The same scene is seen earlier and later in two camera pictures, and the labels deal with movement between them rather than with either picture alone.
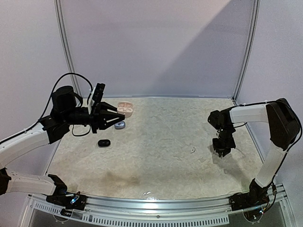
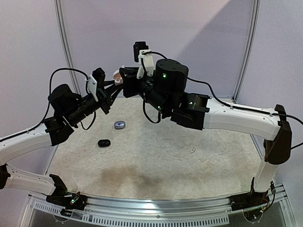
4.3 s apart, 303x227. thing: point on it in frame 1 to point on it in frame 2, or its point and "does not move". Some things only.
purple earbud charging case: (120, 125) does not move
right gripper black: (222, 146) to (129, 83)
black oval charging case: (104, 143) does not move
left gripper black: (98, 117) to (105, 99)
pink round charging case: (125, 108) to (117, 77)
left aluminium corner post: (60, 13) does not move
